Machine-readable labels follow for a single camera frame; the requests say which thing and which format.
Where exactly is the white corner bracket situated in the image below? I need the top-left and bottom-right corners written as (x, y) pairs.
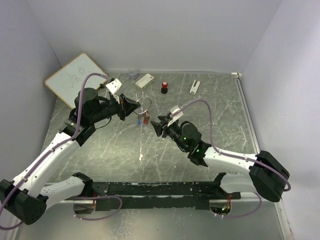
top-left (231, 72), bottom-right (242, 78)

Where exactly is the white plastic clip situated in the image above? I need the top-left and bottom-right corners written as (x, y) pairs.
top-left (189, 79), bottom-right (201, 95)

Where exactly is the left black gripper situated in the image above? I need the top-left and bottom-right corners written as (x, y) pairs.
top-left (89, 92), bottom-right (141, 124)

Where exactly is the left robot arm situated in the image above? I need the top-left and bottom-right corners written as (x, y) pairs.
top-left (0, 88), bottom-right (140, 225)

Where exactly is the large silver keyring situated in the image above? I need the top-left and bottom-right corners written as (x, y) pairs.
top-left (136, 97), bottom-right (152, 113)

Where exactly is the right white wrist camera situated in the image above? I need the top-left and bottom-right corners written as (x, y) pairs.
top-left (167, 105), bottom-right (184, 127)

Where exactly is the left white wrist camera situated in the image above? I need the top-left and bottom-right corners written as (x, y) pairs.
top-left (105, 78), bottom-right (123, 95)

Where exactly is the clear plastic cup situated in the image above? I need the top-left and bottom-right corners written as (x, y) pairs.
top-left (127, 68), bottom-right (138, 80)

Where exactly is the aluminium table edge rail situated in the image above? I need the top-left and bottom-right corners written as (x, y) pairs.
top-left (234, 74), bottom-right (293, 240)

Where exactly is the white cardboard box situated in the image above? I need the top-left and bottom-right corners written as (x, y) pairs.
top-left (135, 73), bottom-right (155, 91)

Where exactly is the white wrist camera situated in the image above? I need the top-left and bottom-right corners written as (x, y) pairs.
top-left (105, 78), bottom-right (123, 95)
top-left (167, 105), bottom-right (184, 127)

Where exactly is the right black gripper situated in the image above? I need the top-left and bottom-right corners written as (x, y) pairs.
top-left (150, 115), bottom-right (189, 152)

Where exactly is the red black stamp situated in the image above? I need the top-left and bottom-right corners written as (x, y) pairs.
top-left (161, 81), bottom-right (168, 94)

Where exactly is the small whiteboard wooden frame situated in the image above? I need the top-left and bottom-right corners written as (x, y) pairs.
top-left (44, 53), bottom-right (105, 109)

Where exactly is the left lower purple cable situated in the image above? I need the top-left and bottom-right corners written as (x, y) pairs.
top-left (67, 194), bottom-right (123, 221)

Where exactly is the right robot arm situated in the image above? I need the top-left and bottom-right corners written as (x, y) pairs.
top-left (150, 115), bottom-right (290, 203)

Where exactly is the silver keys bunch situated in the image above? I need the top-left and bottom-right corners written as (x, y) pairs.
top-left (137, 109), bottom-right (150, 122)

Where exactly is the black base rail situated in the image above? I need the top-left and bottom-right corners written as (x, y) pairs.
top-left (78, 181), bottom-right (241, 211)

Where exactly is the red tagged key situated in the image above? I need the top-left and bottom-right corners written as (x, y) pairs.
top-left (143, 115), bottom-right (150, 125)

